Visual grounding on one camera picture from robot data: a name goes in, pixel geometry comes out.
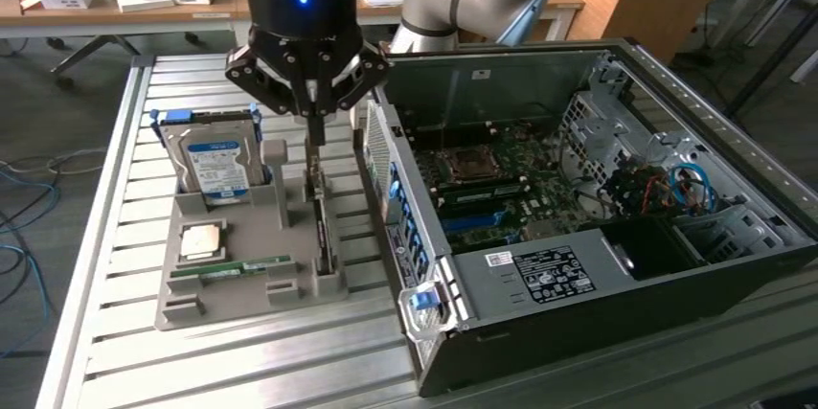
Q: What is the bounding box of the perforated metal drive cage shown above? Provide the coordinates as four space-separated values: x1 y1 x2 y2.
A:
556 90 648 190

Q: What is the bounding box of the green motherboard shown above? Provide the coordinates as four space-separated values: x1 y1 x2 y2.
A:
409 121 616 255

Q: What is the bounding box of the grey power supply unit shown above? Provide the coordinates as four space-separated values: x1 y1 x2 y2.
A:
446 229 634 331

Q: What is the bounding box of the blue case latch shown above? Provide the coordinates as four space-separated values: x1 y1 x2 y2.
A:
412 287 442 310

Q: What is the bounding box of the white floor cable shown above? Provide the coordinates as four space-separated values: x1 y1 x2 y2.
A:
0 148 107 176

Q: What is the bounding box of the green RAM stick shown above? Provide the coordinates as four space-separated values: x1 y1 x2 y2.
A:
170 255 294 280

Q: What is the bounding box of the CPU socket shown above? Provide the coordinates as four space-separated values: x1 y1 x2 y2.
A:
444 146 506 183

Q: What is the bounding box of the grey parts rack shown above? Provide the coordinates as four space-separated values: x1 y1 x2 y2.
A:
155 138 353 332

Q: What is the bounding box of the hard disk with blue carrier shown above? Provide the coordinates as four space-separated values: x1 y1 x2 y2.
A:
151 102 267 204

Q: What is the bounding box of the black orange wire bundle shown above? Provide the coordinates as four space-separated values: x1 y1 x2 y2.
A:
604 167 673 216

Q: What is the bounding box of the metal disk bay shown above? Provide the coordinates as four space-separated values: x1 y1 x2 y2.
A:
670 205 788 269

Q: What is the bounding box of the black plastic shroud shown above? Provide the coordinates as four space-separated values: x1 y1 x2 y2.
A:
600 216 712 282

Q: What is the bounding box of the blue expansion slot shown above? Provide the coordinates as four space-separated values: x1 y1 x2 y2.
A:
442 213 505 233

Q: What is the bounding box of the black open PC case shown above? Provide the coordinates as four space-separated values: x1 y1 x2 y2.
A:
350 36 818 398

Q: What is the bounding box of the CPU chip with metal lid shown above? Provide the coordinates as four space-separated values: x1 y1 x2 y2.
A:
179 224 225 257

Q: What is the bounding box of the blue floor cable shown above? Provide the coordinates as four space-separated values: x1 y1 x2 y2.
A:
0 159 63 360

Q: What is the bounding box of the black graphics card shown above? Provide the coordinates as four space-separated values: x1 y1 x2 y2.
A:
305 138 336 281

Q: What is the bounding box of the blue data wire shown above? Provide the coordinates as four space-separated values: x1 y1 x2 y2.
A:
668 163 718 216

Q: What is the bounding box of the wooden desk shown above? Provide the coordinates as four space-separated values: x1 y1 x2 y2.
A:
0 0 588 54

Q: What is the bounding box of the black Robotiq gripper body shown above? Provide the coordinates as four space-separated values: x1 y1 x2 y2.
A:
239 0 368 118

